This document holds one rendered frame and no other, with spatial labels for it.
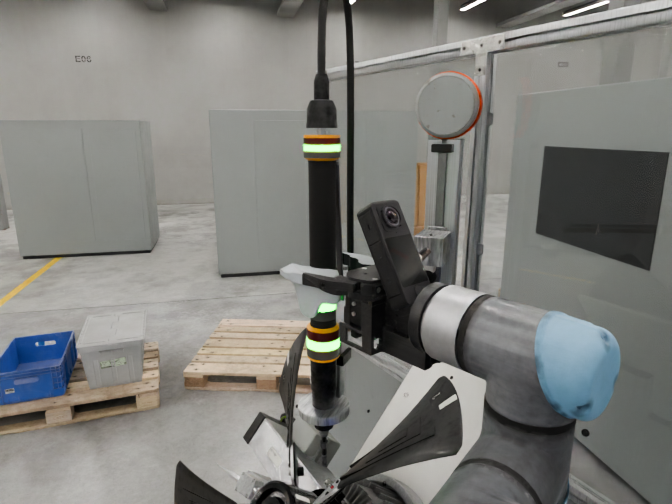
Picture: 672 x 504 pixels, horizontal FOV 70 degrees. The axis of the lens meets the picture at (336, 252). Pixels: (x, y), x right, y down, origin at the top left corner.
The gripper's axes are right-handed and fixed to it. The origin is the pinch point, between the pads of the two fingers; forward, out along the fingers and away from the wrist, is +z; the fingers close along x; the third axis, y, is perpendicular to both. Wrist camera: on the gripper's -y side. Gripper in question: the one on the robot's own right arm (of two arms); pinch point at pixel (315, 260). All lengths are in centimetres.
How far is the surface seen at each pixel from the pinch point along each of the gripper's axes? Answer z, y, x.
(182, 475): 39, 53, -5
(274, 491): 11.0, 41.7, -0.5
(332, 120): -3.6, -17.3, 0.0
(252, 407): 211, 166, 111
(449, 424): -11.9, 24.3, 14.5
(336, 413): -4.6, 19.7, -0.4
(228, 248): 484, 126, 246
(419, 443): -9.2, 27.3, 11.3
